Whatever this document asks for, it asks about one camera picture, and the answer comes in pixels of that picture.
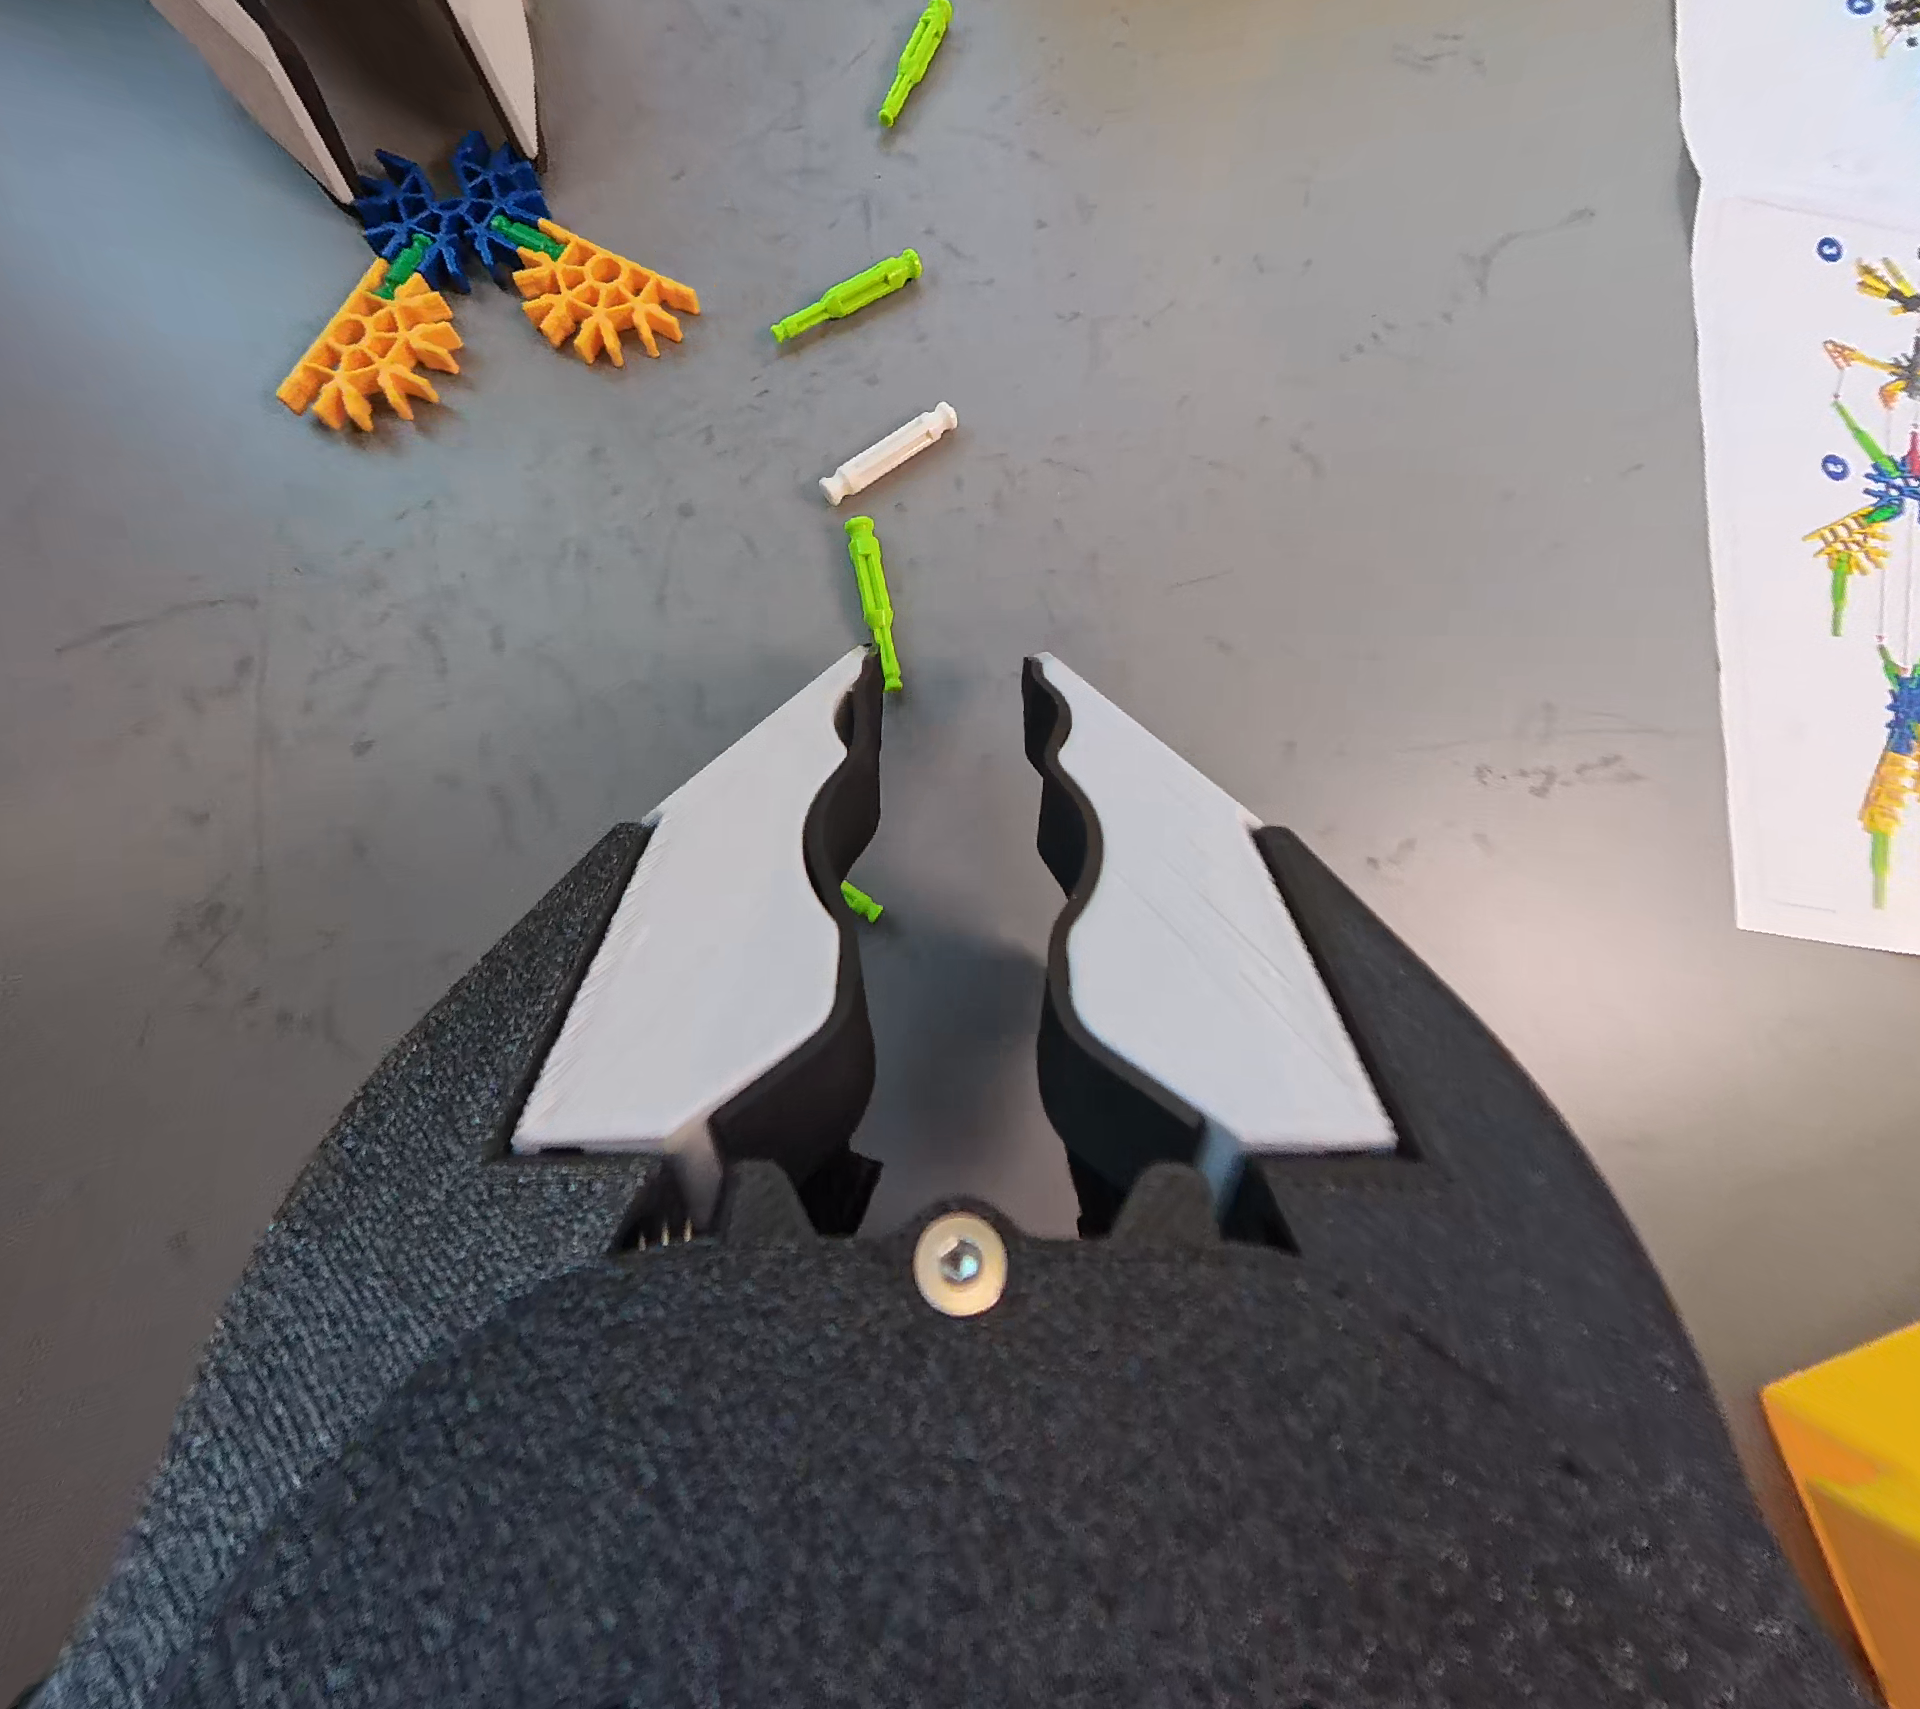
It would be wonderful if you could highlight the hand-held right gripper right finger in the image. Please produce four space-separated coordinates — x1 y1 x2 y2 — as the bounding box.
1022 650 1409 1243

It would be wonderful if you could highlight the blue snowflake connector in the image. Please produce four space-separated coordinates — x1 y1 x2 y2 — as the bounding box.
355 148 461 299
446 128 553 279

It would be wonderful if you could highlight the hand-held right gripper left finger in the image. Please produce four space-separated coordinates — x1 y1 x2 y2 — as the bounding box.
506 644 884 1238

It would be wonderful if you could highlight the grey desk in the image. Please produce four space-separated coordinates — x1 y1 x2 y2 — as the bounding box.
0 0 1920 1709

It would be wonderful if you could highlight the orange fan connector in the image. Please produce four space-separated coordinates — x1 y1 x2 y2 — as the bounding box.
512 221 703 370
277 257 464 434

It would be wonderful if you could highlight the yellow plastic bin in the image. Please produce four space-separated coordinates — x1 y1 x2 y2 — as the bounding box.
1759 1320 1920 1709

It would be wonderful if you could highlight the printed instruction sheet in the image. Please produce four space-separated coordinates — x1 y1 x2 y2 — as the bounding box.
1655 0 1920 954

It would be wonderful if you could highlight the white rod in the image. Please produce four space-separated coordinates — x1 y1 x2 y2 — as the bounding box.
816 398 960 506

